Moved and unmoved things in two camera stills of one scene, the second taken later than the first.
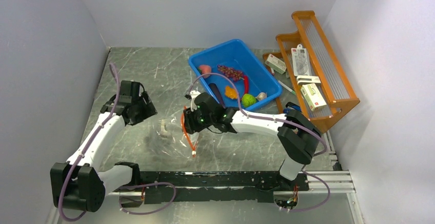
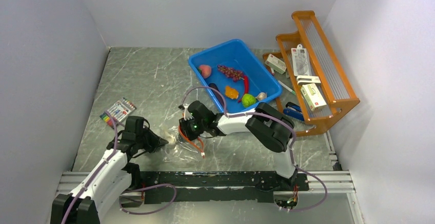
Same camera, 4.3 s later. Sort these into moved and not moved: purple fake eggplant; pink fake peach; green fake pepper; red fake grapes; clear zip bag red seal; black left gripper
Moved: black left gripper; clear zip bag red seal
Not moved: purple fake eggplant; green fake pepper; red fake grapes; pink fake peach
